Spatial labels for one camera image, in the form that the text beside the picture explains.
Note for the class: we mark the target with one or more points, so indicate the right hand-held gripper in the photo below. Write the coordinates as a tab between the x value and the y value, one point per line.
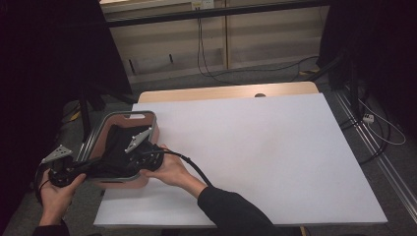
147	159

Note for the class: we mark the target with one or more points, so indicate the white power strip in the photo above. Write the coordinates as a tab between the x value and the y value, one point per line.
369	118

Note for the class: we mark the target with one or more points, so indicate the white table mat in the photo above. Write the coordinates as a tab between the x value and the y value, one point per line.
278	147

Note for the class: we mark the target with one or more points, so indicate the person's right hand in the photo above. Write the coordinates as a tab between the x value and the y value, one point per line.
173	172

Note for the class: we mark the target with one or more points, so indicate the pink storage basket grey rim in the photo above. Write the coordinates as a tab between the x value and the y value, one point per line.
131	119

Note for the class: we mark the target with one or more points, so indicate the beige wooden shelf unit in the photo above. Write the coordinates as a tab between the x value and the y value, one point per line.
268	42

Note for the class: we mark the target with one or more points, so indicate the person's left hand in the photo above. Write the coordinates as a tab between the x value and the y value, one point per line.
55	203

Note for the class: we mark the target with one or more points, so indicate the aluminium floor rail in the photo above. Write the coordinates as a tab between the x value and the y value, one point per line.
377	157
82	150

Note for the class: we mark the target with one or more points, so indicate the black cloth garment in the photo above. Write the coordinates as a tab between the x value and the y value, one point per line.
118	147

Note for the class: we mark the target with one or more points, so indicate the black horizontal bar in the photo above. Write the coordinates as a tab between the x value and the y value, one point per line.
213	13

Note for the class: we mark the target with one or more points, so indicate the black metal stand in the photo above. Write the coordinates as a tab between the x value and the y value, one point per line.
352	82
86	114

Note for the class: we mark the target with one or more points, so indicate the black curtain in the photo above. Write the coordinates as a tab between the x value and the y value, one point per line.
387	49
49	65

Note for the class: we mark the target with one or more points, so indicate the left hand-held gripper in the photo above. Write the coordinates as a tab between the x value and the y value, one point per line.
60	172

